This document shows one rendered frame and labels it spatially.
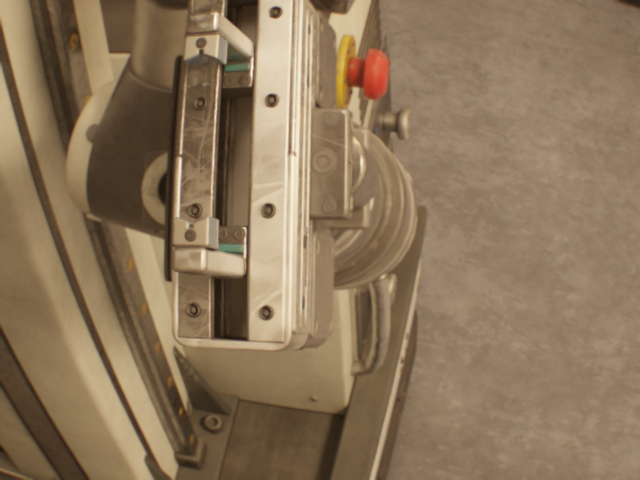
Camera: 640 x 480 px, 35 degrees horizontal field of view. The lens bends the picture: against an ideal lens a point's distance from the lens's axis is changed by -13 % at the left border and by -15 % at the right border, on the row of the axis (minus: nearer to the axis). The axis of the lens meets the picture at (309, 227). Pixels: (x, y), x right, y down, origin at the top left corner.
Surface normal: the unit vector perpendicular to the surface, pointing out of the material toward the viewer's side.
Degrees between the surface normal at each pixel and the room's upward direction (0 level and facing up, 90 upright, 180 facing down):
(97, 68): 90
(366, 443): 0
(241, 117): 34
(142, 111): 67
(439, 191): 0
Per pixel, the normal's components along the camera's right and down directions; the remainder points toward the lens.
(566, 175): -0.06, -0.61
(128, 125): -0.34, 0.46
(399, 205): -0.19, -0.07
